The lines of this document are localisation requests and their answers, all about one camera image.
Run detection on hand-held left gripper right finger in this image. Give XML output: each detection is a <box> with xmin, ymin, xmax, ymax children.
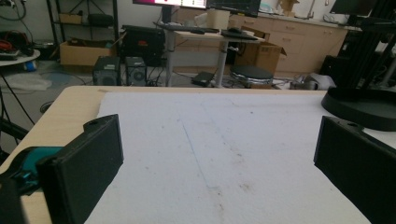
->
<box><xmin>313</xmin><ymin>115</ymin><xmax>396</xmax><ymax>224</ymax></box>

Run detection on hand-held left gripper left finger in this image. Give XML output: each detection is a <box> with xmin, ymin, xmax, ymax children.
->
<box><xmin>35</xmin><ymin>113</ymin><xmax>124</xmax><ymax>224</ymax></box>

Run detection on black round stand base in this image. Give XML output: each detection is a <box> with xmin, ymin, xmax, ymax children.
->
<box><xmin>320</xmin><ymin>86</ymin><xmax>396</xmax><ymax>132</ymax></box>

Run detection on black computer tower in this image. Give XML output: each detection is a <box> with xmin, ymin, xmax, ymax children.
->
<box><xmin>92</xmin><ymin>55</ymin><xmax>121</xmax><ymax>87</ymax></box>
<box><xmin>124</xmin><ymin>56</ymin><xmax>148</xmax><ymax>87</ymax></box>

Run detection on white plastic sheet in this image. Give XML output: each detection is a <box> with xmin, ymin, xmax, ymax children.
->
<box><xmin>3</xmin><ymin>73</ymin><xmax>53</xmax><ymax>92</ymax></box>

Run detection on open cardboard box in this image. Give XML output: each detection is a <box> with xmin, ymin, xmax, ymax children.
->
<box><xmin>59</xmin><ymin>37</ymin><xmax>118</xmax><ymax>66</ymax></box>

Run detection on white round side table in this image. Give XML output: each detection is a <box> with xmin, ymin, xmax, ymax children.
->
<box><xmin>0</xmin><ymin>49</ymin><xmax>41</xmax><ymax>67</ymax></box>

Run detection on white foam mat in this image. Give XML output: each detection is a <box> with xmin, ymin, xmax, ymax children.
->
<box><xmin>84</xmin><ymin>91</ymin><xmax>396</xmax><ymax>224</ymax></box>

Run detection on black equipment case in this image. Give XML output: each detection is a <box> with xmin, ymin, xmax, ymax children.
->
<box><xmin>120</xmin><ymin>25</ymin><xmax>166</xmax><ymax>67</ymax></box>

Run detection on black round stool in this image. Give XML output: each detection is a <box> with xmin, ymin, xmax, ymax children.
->
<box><xmin>230</xmin><ymin>64</ymin><xmax>275</xmax><ymax>88</ymax></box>

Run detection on large cardboard box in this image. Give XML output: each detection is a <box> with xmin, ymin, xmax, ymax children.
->
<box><xmin>234</xmin><ymin>26</ymin><xmax>288</xmax><ymax>76</ymax></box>

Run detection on black flat device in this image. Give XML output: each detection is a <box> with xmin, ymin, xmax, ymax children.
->
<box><xmin>191</xmin><ymin>71</ymin><xmax>216</xmax><ymax>88</ymax></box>

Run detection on black metal shelf rack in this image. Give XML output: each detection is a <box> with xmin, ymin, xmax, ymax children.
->
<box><xmin>46</xmin><ymin>0</ymin><xmax>120</xmax><ymax>54</ymax></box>

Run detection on dark monitor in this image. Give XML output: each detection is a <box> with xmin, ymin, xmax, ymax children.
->
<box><xmin>329</xmin><ymin>0</ymin><xmax>379</xmax><ymax>17</ymax></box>

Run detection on white height-adjustable desk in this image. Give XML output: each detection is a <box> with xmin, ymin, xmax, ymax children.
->
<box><xmin>153</xmin><ymin>21</ymin><xmax>266</xmax><ymax>89</ymax></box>

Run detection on black keyboard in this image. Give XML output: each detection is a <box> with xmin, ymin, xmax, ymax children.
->
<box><xmin>154</xmin><ymin>22</ymin><xmax>220</xmax><ymax>35</ymax></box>

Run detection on black laptop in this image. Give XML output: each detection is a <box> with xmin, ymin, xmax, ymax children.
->
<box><xmin>220</xmin><ymin>28</ymin><xmax>260</xmax><ymax>41</ymax></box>

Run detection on white paper roll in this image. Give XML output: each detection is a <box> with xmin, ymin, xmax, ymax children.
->
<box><xmin>206</xmin><ymin>8</ymin><xmax>231</xmax><ymax>30</ymax></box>

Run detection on black cable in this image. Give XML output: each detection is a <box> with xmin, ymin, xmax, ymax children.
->
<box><xmin>0</xmin><ymin>70</ymin><xmax>35</xmax><ymax>126</ymax></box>

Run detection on black metal stand frame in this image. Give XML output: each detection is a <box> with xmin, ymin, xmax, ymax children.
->
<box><xmin>337</xmin><ymin>0</ymin><xmax>396</xmax><ymax>91</ymax></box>

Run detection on beige wall cabinet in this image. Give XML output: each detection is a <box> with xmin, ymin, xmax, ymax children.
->
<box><xmin>174</xmin><ymin>7</ymin><xmax>362</xmax><ymax>78</ymax></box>

